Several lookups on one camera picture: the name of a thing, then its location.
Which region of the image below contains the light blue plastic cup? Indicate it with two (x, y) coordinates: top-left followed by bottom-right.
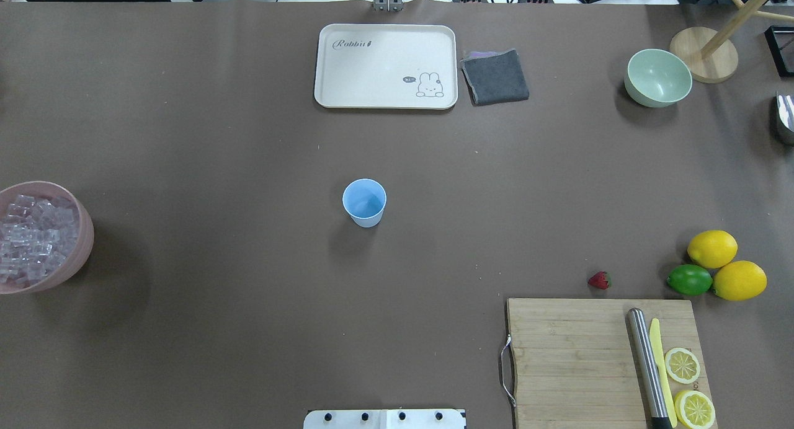
(341, 179), (388, 228)

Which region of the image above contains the wooden cup tree stand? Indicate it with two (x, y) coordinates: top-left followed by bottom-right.
(670, 0), (793, 84)

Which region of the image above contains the clear ice cubes pile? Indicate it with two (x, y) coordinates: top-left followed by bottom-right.
(1, 195), (79, 288)

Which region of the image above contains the steel ice scoop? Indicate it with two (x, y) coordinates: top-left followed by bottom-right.
(774, 92), (793, 147)

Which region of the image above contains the cream rabbit tray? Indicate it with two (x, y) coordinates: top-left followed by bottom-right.
(314, 24), (458, 110)

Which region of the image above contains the grey folded cloth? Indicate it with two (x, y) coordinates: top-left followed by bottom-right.
(460, 48), (530, 106)

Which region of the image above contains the red strawberry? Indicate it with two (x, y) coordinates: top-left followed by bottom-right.
(587, 271), (612, 290)

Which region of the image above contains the wooden cutting board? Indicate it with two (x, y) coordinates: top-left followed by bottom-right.
(506, 298), (704, 428)

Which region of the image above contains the yellow plastic knife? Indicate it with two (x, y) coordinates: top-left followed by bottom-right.
(649, 318), (678, 428)

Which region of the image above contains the mint green bowl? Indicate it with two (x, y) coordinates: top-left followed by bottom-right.
(624, 48), (693, 108)

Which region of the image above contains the green lime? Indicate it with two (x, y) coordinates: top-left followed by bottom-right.
(666, 264), (713, 296)

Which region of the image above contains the yellow lemon upper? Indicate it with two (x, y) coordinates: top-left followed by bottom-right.
(687, 229), (738, 269)

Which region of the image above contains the yellow lemon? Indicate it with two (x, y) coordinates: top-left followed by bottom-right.
(712, 260), (768, 301)
(687, 229), (738, 269)

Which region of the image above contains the steel muddler rod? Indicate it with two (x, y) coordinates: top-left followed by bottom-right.
(627, 307), (672, 428)

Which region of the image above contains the pink bowl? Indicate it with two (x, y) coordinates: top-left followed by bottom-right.
(2, 181), (94, 296)

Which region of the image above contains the lemon half upper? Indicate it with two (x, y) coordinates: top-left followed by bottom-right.
(663, 347), (702, 384)

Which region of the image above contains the lemon half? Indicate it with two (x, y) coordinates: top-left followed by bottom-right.
(663, 347), (702, 384)
(673, 390), (716, 428)

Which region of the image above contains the yellow lemon lower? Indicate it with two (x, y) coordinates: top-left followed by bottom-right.
(712, 260), (768, 301)

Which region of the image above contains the lemon half lower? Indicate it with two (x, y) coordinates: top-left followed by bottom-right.
(673, 390), (716, 428)

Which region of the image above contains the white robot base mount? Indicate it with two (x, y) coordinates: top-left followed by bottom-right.
(303, 409), (467, 428)

